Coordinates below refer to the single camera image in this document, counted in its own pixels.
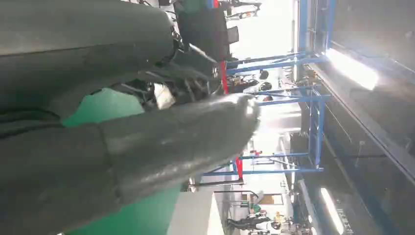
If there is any blue metal rack frame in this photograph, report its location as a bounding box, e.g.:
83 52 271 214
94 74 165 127
202 86 332 177
225 51 328 76

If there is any red strap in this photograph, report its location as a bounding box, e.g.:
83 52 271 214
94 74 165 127
220 61 230 94
235 157 244 180

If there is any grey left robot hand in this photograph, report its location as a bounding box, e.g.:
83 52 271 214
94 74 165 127
0 0 262 235

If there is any long ceiling light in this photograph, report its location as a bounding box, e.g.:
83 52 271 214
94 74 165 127
320 187 345 235

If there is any background person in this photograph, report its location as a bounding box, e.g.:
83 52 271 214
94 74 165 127
226 210 272 232

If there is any green table mat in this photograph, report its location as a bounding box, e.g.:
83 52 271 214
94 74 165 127
61 87 182 235

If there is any white cabinet block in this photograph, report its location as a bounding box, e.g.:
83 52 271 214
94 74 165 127
166 190 225 235

